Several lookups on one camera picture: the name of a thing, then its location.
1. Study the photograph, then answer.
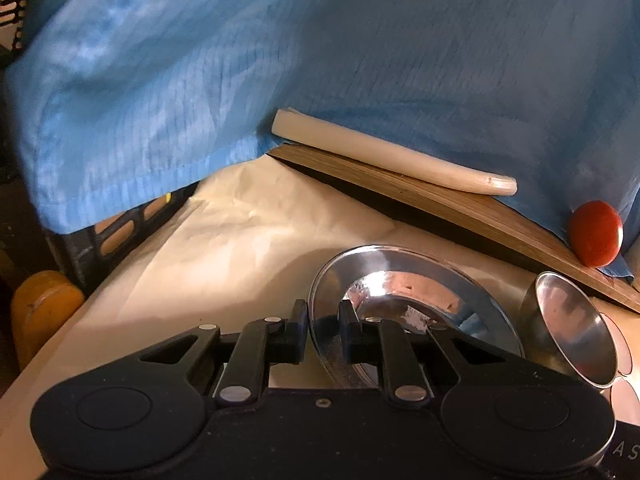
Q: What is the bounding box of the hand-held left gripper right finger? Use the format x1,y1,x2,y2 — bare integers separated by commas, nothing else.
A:
336,300,516,407

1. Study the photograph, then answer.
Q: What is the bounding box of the stainless steel plate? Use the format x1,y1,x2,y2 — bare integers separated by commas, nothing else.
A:
307,245,526,391

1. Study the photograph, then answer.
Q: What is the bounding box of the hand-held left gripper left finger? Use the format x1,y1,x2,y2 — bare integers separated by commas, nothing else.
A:
136,299,309,408

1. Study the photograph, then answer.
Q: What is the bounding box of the cream paper table cover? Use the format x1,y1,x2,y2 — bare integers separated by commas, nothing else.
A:
0,162,640,480

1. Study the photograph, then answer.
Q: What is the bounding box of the yellow plastic container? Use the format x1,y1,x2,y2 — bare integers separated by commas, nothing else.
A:
10,270,86,372

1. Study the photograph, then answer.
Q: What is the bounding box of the blue striped cloth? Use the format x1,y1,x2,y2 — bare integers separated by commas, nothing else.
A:
5,0,640,281

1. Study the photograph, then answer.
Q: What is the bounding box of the red tomato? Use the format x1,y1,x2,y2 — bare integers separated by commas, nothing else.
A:
569,200,623,267

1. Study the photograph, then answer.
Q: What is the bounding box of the black plastic crate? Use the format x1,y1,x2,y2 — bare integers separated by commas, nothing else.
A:
45,182,201,296

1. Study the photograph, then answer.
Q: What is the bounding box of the wooden cutting board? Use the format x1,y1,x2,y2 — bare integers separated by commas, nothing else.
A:
267,145,640,313

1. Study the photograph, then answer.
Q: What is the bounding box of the pink lobed dish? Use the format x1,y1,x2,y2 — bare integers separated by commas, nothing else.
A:
597,310,640,411

